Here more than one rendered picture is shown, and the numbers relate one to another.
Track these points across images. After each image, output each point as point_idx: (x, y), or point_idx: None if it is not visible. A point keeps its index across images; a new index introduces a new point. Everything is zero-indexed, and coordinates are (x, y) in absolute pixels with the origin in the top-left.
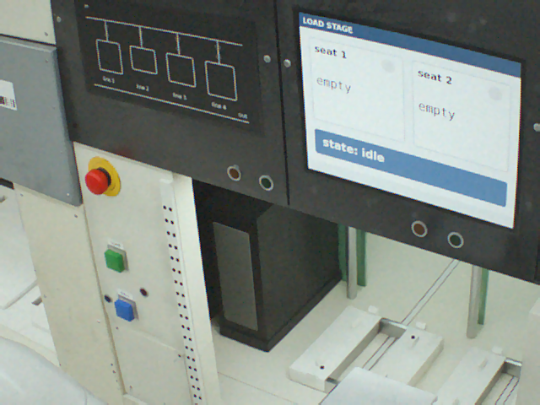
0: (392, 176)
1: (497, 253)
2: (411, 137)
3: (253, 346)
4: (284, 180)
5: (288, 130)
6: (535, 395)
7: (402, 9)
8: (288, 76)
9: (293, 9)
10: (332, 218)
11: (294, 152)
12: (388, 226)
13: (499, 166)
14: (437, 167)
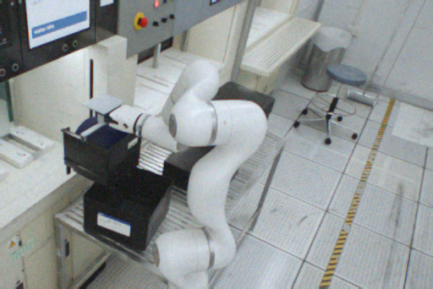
0: (57, 31)
1: (85, 40)
2: (61, 11)
3: None
4: (21, 61)
5: (21, 35)
6: (111, 77)
7: None
8: (20, 8)
9: None
10: (38, 65)
11: (24, 45)
12: (56, 54)
13: (84, 5)
14: (68, 18)
